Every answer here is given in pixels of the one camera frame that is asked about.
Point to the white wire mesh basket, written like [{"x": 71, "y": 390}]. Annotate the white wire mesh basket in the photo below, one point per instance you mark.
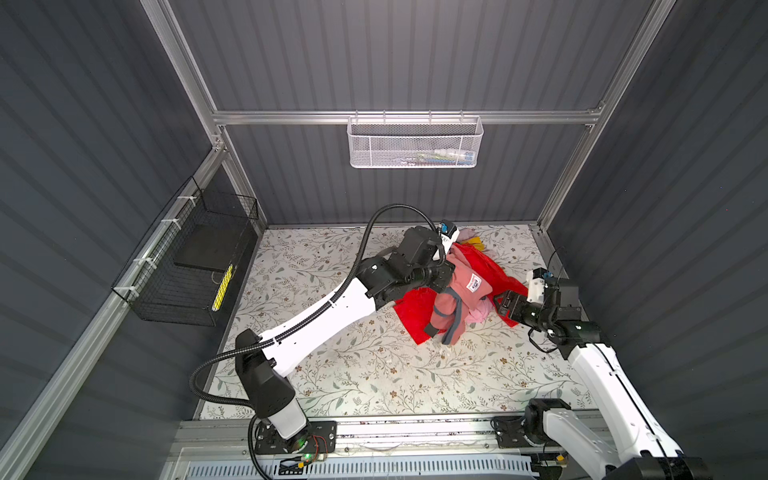
[{"x": 378, "y": 143}]

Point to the white perforated front panel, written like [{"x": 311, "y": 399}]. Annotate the white perforated front panel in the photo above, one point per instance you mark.
[{"x": 484, "y": 466}]

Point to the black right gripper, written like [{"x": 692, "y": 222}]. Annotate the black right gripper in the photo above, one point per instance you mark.
[{"x": 515, "y": 311}]

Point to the yellow cloth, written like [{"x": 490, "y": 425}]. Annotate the yellow cloth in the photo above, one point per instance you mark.
[{"x": 476, "y": 243}]

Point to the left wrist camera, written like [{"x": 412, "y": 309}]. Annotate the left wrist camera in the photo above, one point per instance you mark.
[{"x": 449, "y": 230}]

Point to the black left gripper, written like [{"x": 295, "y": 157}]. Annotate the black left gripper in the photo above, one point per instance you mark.
[{"x": 442, "y": 271}]

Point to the dusty pink patched cloth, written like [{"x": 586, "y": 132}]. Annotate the dusty pink patched cloth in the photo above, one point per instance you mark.
[{"x": 459, "y": 294}]

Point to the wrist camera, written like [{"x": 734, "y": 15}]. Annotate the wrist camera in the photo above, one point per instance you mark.
[
  {"x": 541, "y": 285},
  {"x": 449, "y": 230}
]

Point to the black pad in basket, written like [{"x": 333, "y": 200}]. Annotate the black pad in basket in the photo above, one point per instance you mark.
[{"x": 209, "y": 248}]

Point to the markers in white basket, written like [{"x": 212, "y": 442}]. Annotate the markers in white basket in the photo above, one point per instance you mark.
[{"x": 450, "y": 157}]

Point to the red cloth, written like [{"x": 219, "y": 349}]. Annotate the red cloth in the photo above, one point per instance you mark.
[{"x": 468, "y": 300}]

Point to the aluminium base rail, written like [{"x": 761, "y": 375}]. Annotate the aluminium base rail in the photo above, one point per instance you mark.
[{"x": 431, "y": 434}]

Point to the yellow marker pen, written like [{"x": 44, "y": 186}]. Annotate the yellow marker pen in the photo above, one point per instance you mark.
[{"x": 222, "y": 289}]

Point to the light pink cloth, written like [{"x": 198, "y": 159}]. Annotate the light pink cloth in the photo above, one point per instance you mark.
[{"x": 474, "y": 312}]

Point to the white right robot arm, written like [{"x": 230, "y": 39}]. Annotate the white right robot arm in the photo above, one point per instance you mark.
[{"x": 641, "y": 448}]

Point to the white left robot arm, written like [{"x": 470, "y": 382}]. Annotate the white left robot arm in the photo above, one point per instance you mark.
[{"x": 418, "y": 261}]

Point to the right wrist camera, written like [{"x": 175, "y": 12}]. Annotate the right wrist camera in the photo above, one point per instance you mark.
[{"x": 541, "y": 285}]

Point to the black wire basket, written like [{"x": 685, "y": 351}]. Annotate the black wire basket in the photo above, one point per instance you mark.
[{"x": 157, "y": 290}]

